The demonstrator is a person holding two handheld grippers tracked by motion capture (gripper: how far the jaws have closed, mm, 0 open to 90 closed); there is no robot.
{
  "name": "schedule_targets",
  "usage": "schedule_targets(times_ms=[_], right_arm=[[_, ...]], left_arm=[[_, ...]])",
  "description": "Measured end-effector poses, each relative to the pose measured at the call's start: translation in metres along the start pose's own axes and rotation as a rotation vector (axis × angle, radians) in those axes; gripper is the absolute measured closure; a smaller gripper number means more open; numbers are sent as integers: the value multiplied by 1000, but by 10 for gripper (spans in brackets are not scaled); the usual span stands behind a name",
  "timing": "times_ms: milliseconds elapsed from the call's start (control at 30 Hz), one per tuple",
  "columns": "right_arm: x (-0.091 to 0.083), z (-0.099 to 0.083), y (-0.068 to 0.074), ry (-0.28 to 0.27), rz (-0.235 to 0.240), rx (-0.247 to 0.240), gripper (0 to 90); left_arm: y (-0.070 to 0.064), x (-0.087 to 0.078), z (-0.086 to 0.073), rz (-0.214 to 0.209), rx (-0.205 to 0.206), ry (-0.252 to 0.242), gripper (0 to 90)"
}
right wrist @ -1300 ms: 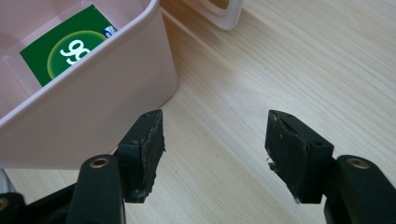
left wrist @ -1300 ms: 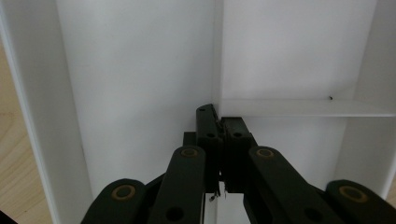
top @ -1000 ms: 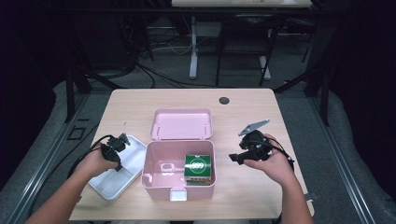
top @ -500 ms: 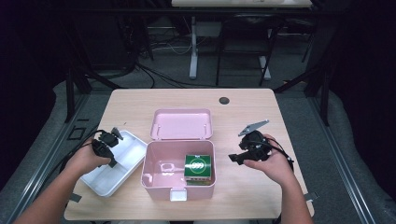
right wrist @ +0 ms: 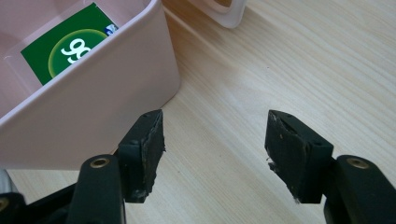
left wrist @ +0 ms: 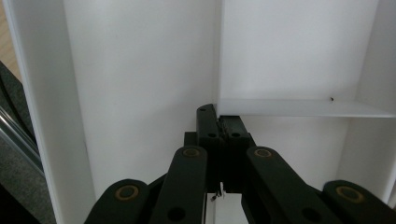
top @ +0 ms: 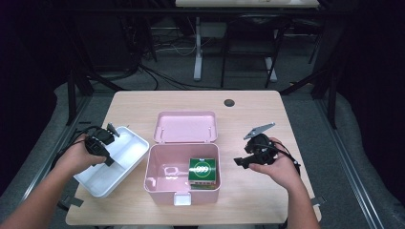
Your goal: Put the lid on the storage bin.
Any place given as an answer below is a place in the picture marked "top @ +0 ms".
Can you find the black metal chair frame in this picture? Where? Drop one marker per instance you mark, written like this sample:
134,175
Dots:
226,47

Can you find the green carton box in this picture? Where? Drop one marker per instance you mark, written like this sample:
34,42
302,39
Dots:
202,170

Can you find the white plastic tray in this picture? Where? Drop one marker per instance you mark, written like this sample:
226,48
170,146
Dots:
127,152

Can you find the dark metal bracket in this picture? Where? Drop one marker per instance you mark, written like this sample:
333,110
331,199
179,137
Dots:
71,201

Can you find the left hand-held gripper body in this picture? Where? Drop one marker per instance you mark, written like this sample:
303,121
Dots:
98,143

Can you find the grey metal bracket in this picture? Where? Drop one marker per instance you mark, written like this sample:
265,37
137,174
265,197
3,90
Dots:
319,200

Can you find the person's left hand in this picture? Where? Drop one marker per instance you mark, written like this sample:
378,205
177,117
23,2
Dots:
78,157

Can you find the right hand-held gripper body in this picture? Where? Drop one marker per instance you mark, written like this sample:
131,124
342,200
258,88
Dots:
261,151

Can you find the black metal stand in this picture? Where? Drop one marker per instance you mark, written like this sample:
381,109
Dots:
332,95
71,95

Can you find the person's right hand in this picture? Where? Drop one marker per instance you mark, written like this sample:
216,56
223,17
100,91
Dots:
283,168

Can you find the white desk leg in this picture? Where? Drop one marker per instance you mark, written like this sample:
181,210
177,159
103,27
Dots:
271,70
198,57

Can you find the white background desk top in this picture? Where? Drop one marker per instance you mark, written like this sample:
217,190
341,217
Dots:
245,3

